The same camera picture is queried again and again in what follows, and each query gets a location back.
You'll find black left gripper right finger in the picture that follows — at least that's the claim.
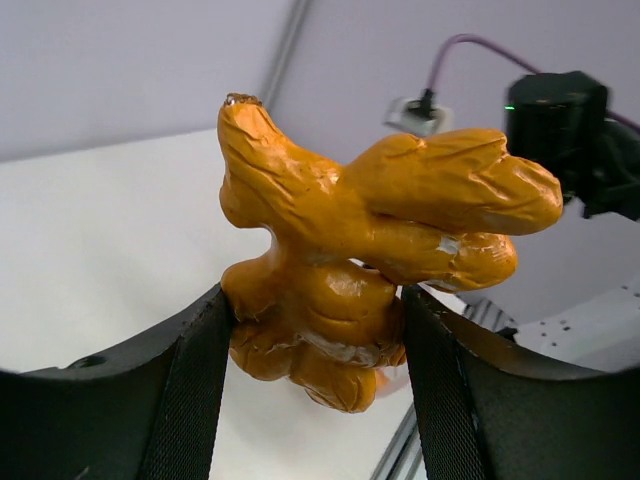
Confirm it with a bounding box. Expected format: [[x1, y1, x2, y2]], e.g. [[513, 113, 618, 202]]
[[401, 286, 639, 479]]

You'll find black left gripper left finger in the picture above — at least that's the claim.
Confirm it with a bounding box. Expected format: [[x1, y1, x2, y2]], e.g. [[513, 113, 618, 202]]
[[1, 286, 233, 479]]

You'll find orange toy food piece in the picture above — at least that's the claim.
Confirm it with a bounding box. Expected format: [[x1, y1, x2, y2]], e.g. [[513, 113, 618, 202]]
[[217, 93, 563, 413]]

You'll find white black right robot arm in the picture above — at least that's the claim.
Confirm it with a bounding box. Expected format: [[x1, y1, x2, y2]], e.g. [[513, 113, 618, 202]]
[[465, 71, 639, 371]]

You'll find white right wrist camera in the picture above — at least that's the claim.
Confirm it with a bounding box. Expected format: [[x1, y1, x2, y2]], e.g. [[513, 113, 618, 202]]
[[383, 92, 453, 138]]

